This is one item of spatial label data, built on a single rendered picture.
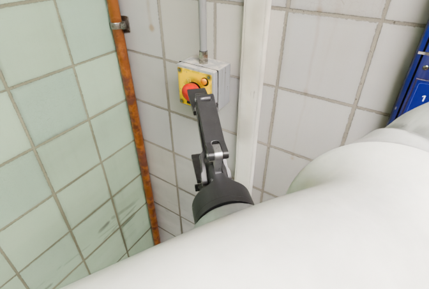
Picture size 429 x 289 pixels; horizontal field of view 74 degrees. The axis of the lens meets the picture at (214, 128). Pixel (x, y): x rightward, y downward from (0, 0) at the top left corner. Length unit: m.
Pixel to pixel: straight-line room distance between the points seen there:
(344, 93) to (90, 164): 0.69
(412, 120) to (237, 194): 0.20
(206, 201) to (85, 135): 0.58
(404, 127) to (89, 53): 0.72
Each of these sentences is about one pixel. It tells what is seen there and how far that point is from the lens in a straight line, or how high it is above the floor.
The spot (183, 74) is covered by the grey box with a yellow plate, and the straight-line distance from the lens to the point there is 0.63.
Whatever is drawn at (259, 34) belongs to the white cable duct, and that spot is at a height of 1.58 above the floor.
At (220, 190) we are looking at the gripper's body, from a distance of 0.33.
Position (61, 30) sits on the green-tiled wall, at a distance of 0.76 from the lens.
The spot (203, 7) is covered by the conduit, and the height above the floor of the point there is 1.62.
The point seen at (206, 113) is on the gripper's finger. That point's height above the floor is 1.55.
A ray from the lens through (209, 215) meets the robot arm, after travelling 0.31.
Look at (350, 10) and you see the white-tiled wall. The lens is 0.54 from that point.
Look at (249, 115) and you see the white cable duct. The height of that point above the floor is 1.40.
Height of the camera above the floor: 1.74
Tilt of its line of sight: 34 degrees down
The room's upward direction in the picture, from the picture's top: straight up
